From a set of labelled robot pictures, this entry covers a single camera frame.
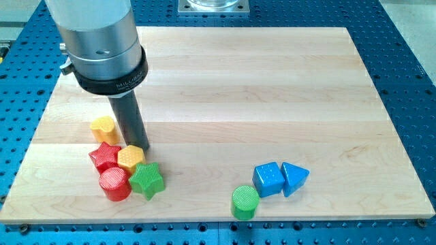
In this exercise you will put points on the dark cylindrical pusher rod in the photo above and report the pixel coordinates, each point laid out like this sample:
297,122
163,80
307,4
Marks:
129,118

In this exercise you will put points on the blue triangle block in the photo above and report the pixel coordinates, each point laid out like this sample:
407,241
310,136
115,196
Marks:
295,177

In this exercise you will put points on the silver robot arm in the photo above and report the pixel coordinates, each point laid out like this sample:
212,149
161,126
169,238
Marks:
102,43

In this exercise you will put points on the red cylinder block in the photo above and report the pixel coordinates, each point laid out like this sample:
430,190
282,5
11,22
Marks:
115,184

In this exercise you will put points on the yellow hexagon block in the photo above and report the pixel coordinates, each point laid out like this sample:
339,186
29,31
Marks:
129,157

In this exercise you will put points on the wooden board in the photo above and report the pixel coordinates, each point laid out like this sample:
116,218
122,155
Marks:
216,103

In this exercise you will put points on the red star block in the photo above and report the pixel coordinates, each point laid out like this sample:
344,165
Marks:
105,157

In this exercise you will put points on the yellow heart block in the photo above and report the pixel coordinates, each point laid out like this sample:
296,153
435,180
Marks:
104,130

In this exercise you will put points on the blue perforated table plate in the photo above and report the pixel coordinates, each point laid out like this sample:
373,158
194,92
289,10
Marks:
31,69

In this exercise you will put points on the green cylinder block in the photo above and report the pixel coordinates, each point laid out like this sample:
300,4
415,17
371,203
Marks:
245,200

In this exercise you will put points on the green star block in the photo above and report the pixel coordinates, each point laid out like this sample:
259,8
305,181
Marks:
147,180

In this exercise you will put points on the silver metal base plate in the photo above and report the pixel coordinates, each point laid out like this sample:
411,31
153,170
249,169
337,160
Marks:
209,7

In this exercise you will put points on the blue cube block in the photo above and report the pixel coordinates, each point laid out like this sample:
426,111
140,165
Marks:
268,179

